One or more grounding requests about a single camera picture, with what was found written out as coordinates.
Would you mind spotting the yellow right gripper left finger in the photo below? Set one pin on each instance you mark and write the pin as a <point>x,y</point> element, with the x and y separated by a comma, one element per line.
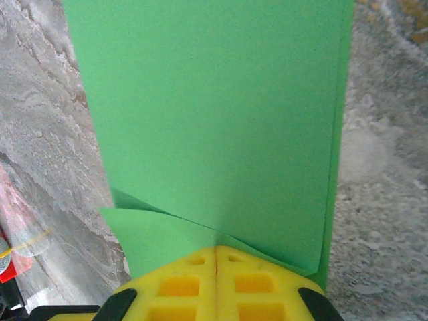
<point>174,294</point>

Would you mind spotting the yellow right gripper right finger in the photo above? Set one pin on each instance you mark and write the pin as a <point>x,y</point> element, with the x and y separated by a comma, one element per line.
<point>261,294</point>

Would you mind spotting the red block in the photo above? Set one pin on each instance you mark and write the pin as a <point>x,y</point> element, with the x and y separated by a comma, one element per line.
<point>8,275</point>

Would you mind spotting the pink clear plastic bag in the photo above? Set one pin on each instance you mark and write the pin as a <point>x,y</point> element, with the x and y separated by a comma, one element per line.
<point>20,220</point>

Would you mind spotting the small round pale object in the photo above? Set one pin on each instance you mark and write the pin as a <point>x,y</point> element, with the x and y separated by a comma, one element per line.
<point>2,254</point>

